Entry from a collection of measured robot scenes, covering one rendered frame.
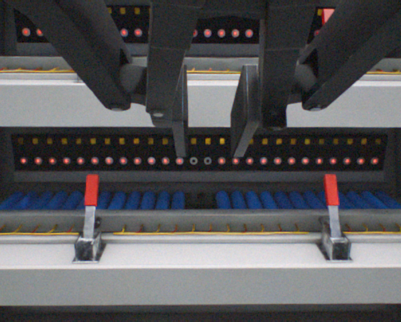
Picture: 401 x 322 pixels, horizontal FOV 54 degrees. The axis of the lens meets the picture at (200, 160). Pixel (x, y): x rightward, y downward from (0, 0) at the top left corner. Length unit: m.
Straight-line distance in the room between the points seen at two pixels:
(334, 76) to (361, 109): 0.30
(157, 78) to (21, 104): 0.32
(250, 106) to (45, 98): 0.29
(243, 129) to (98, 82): 0.08
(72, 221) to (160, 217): 0.11
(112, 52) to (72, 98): 0.28
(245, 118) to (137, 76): 0.05
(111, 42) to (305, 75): 0.09
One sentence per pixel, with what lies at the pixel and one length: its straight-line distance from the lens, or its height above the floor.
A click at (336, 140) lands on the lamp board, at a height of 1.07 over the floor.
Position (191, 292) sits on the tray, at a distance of 0.44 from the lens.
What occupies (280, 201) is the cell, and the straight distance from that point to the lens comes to 0.54.
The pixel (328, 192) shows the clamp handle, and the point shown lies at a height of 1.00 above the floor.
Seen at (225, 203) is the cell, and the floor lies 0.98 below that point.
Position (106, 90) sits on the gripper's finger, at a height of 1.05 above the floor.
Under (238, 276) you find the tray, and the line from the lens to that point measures 0.43.
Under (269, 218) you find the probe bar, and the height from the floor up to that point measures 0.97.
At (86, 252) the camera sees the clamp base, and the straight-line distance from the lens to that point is 0.46.
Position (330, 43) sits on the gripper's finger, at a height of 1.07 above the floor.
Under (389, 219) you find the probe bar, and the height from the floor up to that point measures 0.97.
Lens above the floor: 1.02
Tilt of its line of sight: 2 degrees up
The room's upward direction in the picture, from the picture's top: straight up
